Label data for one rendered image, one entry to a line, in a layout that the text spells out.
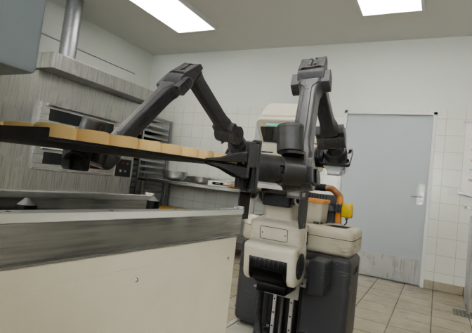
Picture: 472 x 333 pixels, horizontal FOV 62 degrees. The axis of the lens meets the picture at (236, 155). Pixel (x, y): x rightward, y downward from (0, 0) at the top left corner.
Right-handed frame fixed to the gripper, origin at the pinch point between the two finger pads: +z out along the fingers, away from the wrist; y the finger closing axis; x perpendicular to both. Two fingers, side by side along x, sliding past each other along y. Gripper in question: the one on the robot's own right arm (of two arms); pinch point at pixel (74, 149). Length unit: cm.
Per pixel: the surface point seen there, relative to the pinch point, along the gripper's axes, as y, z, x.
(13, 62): 3, 73, 3
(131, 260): -17.3, 35.6, 14.0
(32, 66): 3, 72, 4
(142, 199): -11.0, -10.2, 18.0
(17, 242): -12.9, 48.3, -0.3
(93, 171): -14, -380, -13
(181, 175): -6, -465, 103
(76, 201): -11.7, 5.0, 2.4
